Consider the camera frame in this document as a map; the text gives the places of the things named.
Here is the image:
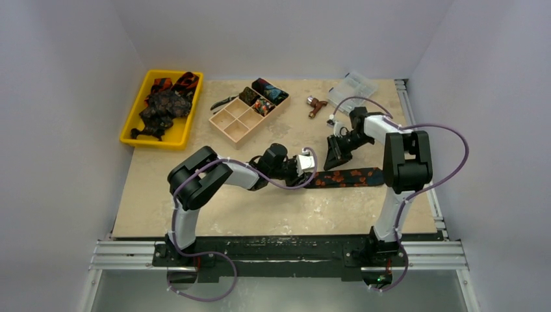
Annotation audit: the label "rolled colourful floral tie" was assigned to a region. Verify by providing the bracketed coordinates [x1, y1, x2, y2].
[251, 97, 276, 117]

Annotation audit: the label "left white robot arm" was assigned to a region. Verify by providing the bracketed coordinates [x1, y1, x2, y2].
[167, 144, 318, 266]

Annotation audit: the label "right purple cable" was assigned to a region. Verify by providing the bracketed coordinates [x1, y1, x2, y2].
[329, 96, 470, 294]

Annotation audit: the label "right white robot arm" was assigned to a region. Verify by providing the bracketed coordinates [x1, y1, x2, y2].
[324, 107, 433, 265]

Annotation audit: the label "rolled blue floral tie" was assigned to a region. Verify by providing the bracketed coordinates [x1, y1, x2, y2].
[251, 78, 289, 105]

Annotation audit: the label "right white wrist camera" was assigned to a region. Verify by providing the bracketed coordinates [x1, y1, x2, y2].
[326, 114, 350, 138]

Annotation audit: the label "rolled olive patterned tie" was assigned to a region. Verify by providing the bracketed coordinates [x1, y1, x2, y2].
[238, 86, 260, 107]

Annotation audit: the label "purple cable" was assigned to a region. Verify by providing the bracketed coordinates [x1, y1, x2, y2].
[329, 96, 470, 294]
[165, 148, 318, 302]

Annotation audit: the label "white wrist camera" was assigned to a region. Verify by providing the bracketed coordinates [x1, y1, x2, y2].
[295, 148, 317, 175]
[326, 114, 350, 138]

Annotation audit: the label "brown metal pipe fitting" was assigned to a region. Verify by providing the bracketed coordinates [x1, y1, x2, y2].
[306, 96, 328, 119]

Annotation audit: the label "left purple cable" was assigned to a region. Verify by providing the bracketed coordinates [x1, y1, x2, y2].
[165, 148, 318, 302]

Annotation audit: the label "wooden compartment box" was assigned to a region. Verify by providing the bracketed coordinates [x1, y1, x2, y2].
[209, 91, 290, 143]

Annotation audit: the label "black pliers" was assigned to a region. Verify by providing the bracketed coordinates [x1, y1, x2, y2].
[210, 96, 237, 114]

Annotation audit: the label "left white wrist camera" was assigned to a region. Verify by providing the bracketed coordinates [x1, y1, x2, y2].
[295, 148, 317, 175]

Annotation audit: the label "clear plastic organizer box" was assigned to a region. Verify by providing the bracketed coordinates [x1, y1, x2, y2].
[327, 71, 378, 115]

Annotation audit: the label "dark orange floral tie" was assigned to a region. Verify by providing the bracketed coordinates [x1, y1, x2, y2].
[305, 167, 385, 189]

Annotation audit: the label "red black striped tie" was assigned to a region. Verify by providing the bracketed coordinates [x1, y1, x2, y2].
[144, 71, 200, 105]

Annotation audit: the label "dark patterned tie pile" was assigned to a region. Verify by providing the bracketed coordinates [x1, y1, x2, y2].
[130, 90, 192, 142]

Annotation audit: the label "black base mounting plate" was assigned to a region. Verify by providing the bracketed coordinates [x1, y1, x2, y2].
[152, 234, 405, 286]

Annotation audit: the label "yellow plastic bin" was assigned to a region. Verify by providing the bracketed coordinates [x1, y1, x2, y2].
[120, 70, 203, 150]

